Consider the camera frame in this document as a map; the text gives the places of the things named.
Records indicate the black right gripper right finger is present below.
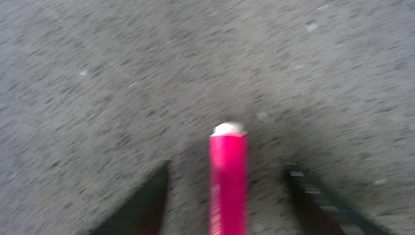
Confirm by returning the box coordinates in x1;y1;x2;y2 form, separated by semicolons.
285;164;389;235

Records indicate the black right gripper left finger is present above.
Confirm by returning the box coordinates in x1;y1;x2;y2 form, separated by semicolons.
89;161;169;235

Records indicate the pink marker pen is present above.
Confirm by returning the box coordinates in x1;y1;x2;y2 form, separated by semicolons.
209;121;248;235

